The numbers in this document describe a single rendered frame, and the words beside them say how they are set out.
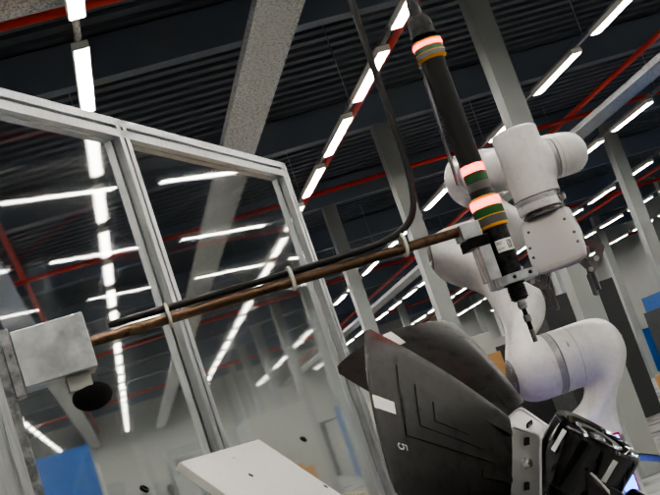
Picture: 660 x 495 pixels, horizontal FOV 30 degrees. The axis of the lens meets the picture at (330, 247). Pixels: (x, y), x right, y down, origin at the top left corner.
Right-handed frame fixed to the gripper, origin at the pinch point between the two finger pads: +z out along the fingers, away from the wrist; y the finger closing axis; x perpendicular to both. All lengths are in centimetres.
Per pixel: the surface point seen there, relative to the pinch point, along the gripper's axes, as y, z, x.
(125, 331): 43, -11, 81
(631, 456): -8, 24, 62
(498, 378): 7, 10, 51
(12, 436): 55, -2, 94
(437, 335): 14.0, 1.1, 45.7
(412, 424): 10, 12, 85
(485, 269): 3, -5, 54
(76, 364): 47, -8, 88
